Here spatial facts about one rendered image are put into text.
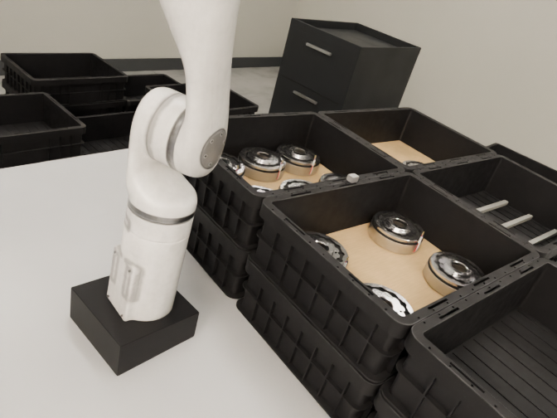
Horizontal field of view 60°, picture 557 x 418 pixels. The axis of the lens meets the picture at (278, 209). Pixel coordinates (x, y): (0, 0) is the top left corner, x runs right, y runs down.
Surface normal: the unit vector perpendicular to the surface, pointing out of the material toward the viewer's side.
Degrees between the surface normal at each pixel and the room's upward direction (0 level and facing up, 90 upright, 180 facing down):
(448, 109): 90
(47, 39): 90
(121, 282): 87
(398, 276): 0
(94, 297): 3
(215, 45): 94
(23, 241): 0
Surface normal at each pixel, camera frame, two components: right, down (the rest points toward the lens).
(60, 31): 0.70, 0.50
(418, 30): -0.67, 0.23
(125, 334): 0.28, -0.84
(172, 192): 0.50, -0.63
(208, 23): 0.38, 0.61
